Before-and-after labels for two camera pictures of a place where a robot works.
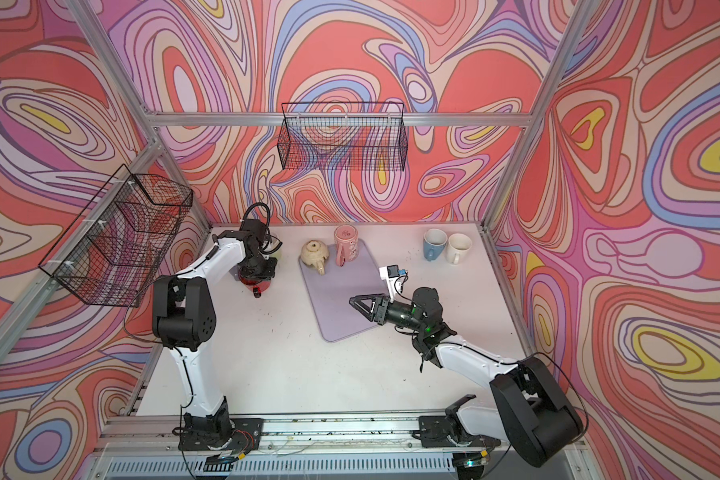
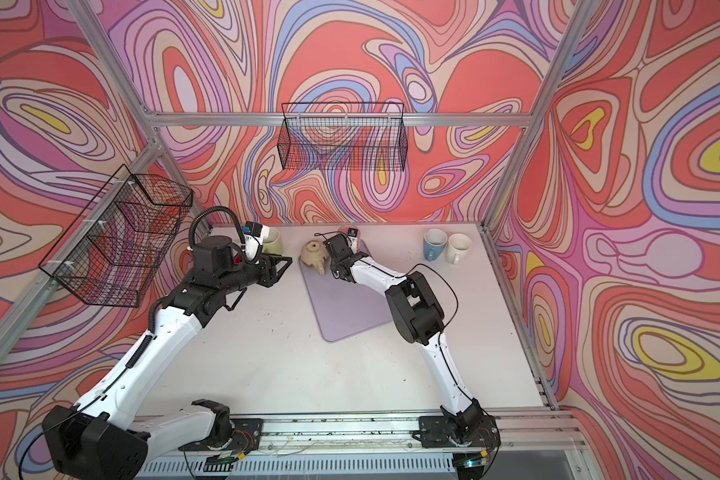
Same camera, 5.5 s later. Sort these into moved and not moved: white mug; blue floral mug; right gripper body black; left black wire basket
Moved: right gripper body black
Not moved: blue floral mug; left black wire basket; white mug
